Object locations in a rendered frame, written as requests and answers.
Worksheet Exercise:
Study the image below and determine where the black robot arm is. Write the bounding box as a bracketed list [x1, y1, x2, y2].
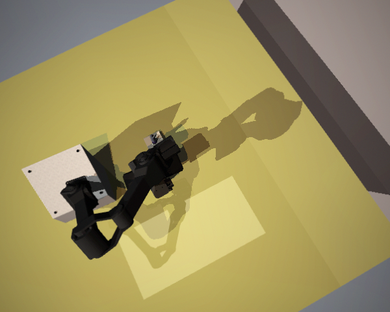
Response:
[60, 135, 181, 260]

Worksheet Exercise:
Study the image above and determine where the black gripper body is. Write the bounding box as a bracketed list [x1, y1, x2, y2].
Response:
[123, 155, 183, 189]

